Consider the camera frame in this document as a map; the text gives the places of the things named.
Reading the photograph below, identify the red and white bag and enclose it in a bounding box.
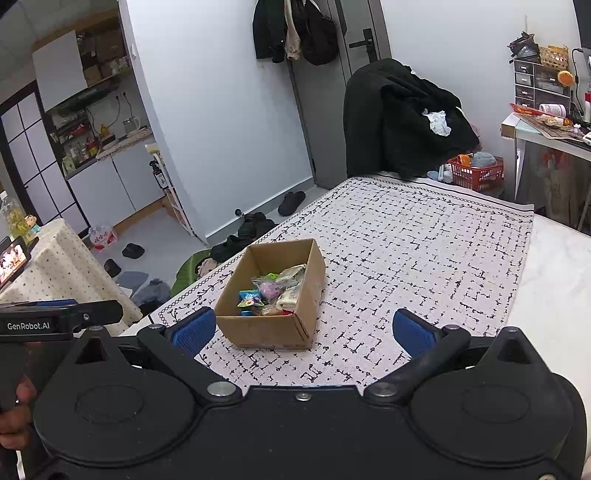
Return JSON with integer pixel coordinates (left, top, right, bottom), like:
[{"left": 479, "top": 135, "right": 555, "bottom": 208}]
[{"left": 87, "top": 224, "right": 119, "bottom": 251}]

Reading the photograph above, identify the beige hanging cloth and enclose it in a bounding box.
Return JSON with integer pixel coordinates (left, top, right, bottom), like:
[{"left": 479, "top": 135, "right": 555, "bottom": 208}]
[{"left": 283, "top": 0, "right": 305, "bottom": 62}]

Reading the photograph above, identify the black spray bottle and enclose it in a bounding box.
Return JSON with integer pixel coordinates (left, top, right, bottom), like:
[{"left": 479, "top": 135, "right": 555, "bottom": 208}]
[{"left": 148, "top": 159, "right": 168, "bottom": 191}]

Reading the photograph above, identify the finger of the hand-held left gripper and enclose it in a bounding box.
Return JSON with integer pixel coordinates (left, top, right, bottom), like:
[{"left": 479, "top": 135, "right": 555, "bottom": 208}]
[
  {"left": 0, "top": 298, "right": 80, "bottom": 309},
  {"left": 68, "top": 299, "right": 125, "bottom": 331}
]

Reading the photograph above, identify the red plastic basket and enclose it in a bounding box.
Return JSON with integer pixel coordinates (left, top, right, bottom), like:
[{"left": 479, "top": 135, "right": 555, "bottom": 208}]
[{"left": 448, "top": 154, "right": 505, "bottom": 192}]

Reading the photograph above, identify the black hanging bag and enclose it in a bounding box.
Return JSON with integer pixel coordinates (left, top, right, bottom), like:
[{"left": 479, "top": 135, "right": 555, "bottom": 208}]
[{"left": 300, "top": 0, "right": 340, "bottom": 66}]

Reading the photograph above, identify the woven bamboo basket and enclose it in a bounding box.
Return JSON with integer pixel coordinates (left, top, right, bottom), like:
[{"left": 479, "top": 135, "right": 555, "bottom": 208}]
[{"left": 538, "top": 45, "right": 571, "bottom": 71}]

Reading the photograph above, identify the grey door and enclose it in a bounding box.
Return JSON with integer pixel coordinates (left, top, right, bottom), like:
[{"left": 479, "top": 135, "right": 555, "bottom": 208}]
[{"left": 286, "top": 0, "right": 393, "bottom": 191}]

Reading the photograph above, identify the black phone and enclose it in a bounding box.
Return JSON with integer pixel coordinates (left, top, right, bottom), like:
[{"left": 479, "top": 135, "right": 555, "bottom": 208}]
[{"left": 0, "top": 236, "right": 33, "bottom": 290}]

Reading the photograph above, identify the black door handle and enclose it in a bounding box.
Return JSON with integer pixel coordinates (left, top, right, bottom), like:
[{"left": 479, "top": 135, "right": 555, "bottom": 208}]
[{"left": 348, "top": 28, "right": 375, "bottom": 63}]

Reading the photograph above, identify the chair with black clothes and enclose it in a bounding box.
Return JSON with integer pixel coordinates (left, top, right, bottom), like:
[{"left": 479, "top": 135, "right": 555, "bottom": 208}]
[{"left": 344, "top": 58, "right": 482, "bottom": 182}]

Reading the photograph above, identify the dotted tablecloth table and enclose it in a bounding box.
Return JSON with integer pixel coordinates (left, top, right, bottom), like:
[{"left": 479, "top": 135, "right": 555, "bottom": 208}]
[{"left": 0, "top": 217, "right": 143, "bottom": 337}]

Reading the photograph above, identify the yellow oil bottle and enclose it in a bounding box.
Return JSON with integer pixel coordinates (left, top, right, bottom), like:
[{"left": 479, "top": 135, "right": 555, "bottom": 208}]
[{"left": 0, "top": 196, "right": 29, "bottom": 241}]

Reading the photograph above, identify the grey drawer organizer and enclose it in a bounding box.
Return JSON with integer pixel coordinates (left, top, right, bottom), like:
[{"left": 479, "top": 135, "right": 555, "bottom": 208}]
[{"left": 513, "top": 59, "right": 573, "bottom": 112}]

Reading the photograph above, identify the green cartoon floor mat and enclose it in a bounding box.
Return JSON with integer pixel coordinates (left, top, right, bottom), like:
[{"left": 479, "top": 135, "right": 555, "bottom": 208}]
[{"left": 169, "top": 251, "right": 219, "bottom": 299}]

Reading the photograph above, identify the white cream sandwich packet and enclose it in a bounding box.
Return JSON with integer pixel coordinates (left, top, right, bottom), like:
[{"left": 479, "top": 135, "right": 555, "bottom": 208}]
[{"left": 276, "top": 264, "right": 308, "bottom": 311}]

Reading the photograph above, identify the grey blue floor cushion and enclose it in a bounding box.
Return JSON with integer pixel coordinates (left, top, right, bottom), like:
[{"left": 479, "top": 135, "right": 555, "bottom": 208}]
[{"left": 113, "top": 271, "right": 151, "bottom": 295}]

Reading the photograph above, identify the white desk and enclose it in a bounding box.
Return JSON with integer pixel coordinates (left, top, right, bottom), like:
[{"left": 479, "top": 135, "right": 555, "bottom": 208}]
[{"left": 501, "top": 113, "right": 591, "bottom": 232}]

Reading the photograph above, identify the brown cardboard box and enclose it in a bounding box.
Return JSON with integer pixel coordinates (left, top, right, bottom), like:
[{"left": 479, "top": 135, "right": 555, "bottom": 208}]
[{"left": 214, "top": 238, "right": 327, "bottom": 350}]

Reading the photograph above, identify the white crumpled cloth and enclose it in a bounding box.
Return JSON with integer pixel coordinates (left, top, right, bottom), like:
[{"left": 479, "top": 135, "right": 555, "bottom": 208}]
[{"left": 424, "top": 110, "right": 453, "bottom": 138}]

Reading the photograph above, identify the person's left hand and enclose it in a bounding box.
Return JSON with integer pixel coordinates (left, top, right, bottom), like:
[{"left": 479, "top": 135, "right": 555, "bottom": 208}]
[{"left": 0, "top": 374, "right": 38, "bottom": 449}]

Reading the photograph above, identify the black and white printed blanket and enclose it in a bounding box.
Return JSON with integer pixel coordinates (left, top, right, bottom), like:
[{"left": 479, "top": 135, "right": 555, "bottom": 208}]
[{"left": 157, "top": 175, "right": 536, "bottom": 389}]

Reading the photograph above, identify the white wall cabinet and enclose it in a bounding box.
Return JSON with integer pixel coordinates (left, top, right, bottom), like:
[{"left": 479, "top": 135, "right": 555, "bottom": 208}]
[{"left": 31, "top": 30, "right": 89, "bottom": 113}]

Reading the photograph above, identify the grey blue fuzzy cloth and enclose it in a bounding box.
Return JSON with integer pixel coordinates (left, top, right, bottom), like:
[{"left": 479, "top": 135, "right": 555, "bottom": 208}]
[{"left": 133, "top": 278, "right": 172, "bottom": 306}]

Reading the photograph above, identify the purple snack packet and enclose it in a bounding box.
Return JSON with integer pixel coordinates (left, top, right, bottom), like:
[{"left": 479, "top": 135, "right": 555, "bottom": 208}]
[{"left": 257, "top": 281, "right": 283, "bottom": 304}]

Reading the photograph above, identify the white kitchen cabinet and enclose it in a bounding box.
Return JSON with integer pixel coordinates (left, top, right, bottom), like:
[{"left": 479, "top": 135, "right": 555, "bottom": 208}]
[{"left": 60, "top": 127, "right": 168, "bottom": 232}]

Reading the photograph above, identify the light blue cloth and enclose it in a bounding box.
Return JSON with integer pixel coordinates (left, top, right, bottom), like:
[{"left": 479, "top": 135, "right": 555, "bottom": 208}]
[{"left": 426, "top": 164, "right": 456, "bottom": 184}]

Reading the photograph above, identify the black framed sliding door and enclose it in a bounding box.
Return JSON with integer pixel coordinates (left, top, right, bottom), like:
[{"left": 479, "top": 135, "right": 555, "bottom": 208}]
[{"left": 0, "top": 78, "right": 90, "bottom": 238}]

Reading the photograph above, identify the white shelf rack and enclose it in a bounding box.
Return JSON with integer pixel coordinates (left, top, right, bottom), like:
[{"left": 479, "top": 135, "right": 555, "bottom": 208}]
[{"left": 145, "top": 144, "right": 197, "bottom": 237}]

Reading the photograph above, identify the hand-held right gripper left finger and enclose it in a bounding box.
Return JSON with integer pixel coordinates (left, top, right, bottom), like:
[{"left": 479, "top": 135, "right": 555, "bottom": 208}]
[{"left": 69, "top": 306, "right": 242, "bottom": 404}]

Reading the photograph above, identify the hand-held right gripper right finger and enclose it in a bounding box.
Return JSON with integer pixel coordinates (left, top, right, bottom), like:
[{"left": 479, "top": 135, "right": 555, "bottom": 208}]
[{"left": 364, "top": 308, "right": 552, "bottom": 402}]

